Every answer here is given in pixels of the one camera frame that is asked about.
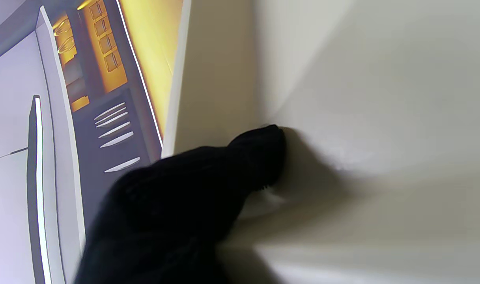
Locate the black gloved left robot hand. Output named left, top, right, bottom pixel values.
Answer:
left=74, top=124, right=286, bottom=284

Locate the beige rectangular plastic tray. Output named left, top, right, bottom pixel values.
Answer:
left=161, top=0, right=480, bottom=284

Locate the printed kitchen backdrop banner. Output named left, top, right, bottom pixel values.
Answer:
left=0, top=0, right=185, bottom=284

